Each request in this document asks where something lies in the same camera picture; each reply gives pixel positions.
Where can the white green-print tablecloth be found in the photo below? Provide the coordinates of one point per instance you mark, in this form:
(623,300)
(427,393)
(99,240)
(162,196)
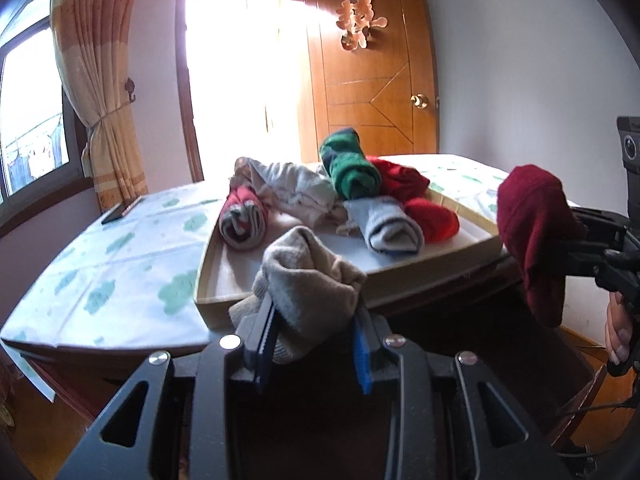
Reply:
(125,250)

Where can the maroon sock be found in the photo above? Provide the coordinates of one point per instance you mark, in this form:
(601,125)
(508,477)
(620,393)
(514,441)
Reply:
(535,230)

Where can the white sock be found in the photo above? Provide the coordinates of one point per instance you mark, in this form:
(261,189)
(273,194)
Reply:
(300,190)

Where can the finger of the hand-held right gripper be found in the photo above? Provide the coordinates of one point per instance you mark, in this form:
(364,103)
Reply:
(585,262)
(600,222)

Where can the beige tan sock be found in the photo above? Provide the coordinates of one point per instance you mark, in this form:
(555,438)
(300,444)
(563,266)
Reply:
(310,280)

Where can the green and black underwear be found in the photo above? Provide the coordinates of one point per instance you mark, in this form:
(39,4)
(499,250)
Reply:
(350,170)

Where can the dark brown door frame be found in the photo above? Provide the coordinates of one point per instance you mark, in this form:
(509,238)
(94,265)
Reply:
(187,110)

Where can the beige patterned curtain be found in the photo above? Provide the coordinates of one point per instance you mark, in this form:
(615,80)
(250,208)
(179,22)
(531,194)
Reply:
(100,85)

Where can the dark red and grey underwear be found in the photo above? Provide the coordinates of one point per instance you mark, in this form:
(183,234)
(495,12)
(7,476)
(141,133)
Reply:
(245,220)

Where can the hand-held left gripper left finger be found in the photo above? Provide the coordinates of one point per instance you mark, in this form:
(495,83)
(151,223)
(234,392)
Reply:
(265,345)

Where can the dark wall hook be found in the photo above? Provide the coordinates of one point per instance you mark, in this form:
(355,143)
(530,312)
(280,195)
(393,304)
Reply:
(131,87)

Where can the black phone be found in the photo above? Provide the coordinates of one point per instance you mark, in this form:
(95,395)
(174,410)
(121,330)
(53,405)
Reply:
(122,211)

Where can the dark wooden table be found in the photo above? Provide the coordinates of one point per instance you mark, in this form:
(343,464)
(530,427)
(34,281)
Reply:
(450,320)

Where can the sliding glass window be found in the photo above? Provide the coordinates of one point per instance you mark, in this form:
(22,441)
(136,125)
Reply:
(30,110)

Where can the brass door knob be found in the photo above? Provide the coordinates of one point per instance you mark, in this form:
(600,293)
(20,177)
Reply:
(419,101)

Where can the orange wooden door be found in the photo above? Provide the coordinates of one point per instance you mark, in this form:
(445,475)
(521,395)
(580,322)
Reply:
(370,85)

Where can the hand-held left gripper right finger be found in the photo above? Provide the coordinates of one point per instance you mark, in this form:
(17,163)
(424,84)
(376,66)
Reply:
(362,355)

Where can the shallow cardboard tray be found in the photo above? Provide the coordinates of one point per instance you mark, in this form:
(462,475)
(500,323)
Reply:
(450,245)

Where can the light grey sock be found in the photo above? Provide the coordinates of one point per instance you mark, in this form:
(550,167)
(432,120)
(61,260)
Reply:
(390,225)

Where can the person's right hand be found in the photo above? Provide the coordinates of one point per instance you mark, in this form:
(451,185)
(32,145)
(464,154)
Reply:
(619,332)

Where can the hanging laundry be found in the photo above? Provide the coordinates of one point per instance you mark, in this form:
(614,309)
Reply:
(30,160)

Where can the golden door decoration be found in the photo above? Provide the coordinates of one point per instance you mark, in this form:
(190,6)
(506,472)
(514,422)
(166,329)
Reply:
(357,25)

